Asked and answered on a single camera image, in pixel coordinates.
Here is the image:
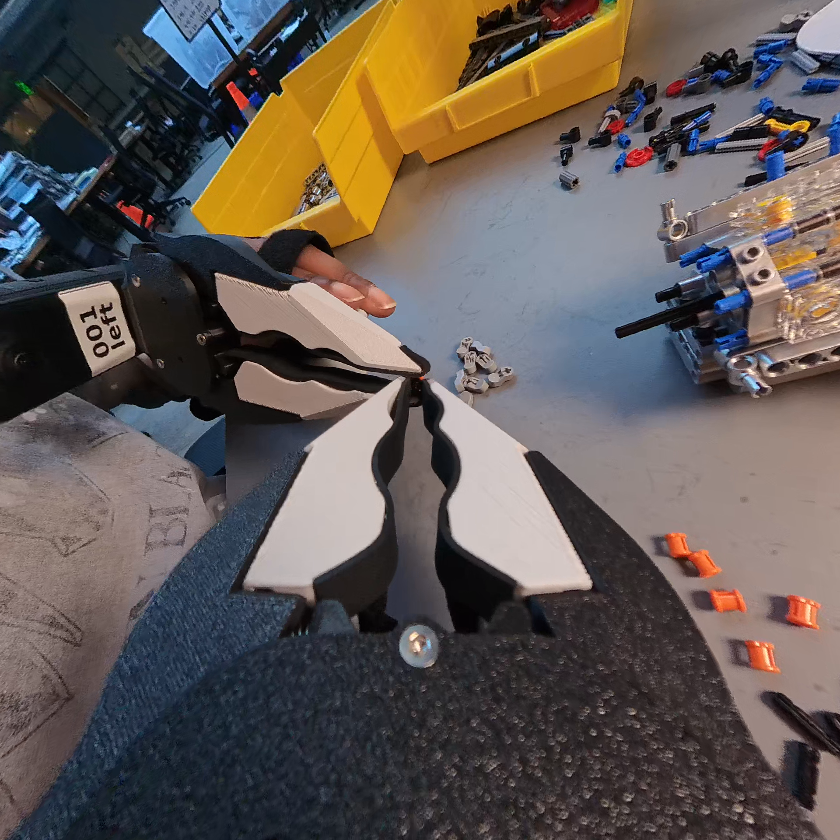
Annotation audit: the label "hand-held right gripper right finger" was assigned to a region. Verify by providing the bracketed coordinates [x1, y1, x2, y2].
[422, 378, 595, 621]

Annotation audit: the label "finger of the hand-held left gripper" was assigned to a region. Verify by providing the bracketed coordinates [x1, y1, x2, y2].
[214, 272, 432, 380]
[233, 357, 404, 422]

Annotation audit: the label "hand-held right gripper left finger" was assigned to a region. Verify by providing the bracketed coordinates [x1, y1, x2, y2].
[241, 377, 411, 624]

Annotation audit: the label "pile of grey connector pieces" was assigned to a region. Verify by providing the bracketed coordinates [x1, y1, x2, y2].
[455, 336, 515, 404]

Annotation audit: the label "grey toy brick assembly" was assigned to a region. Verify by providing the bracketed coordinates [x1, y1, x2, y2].
[615, 154, 840, 399]

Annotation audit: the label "person's left hand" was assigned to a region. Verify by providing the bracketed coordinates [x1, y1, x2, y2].
[292, 246, 398, 320]

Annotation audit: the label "blue-grey chair seat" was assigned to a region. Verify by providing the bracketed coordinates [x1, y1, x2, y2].
[184, 416, 227, 476]

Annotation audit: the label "heap of brass metal parts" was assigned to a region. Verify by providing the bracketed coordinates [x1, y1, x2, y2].
[295, 164, 342, 214]

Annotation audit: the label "yellow bin holding brass parts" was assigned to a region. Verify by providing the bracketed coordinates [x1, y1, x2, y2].
[190, 0, 404, 250]

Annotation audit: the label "group of orange bushes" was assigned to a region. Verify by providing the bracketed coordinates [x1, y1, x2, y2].
[664, 533, 821, 676]

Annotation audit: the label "yellow bin holding dark parts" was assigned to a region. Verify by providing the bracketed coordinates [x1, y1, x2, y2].
[363, 0, 635, 165]

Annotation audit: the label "white printed sign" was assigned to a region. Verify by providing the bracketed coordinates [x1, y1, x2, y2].
[159, 0, 222, 43]

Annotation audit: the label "heap of dark brick parts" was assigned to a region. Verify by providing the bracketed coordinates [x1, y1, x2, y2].
[456, 0, 618, 89]

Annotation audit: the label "group of black pins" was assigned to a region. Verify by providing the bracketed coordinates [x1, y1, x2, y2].
[761, 690, 840, 813]

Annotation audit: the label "scattered small brick parts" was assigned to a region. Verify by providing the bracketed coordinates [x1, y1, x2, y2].
[558, 29, 840, 191]

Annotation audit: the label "white rounded board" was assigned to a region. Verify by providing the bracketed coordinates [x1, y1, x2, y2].
[794, 0, 840, 55]

